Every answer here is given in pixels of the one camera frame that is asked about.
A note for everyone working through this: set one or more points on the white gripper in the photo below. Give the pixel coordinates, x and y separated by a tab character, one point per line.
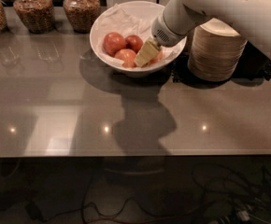
164	32

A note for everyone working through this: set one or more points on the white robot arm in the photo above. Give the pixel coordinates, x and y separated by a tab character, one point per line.
250	18

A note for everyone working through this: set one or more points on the dark red apple back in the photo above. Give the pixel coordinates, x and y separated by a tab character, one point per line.
134	42

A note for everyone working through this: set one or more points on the red apple front middle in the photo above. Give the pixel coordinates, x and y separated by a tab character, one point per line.
127	56

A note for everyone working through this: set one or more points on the white ceramic bowl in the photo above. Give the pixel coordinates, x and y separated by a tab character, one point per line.
135	72

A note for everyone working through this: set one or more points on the red apple far left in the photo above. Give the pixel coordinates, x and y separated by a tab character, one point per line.
113	42

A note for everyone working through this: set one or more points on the large stack paper bowls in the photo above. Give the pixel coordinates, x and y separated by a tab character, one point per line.
215	51

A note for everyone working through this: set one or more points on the glass jar right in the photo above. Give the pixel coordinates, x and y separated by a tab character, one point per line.
82	14

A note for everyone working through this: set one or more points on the black lace table mat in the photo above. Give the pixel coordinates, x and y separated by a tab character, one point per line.
252	70

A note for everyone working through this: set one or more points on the glass jar middle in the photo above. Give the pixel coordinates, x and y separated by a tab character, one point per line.
36	15

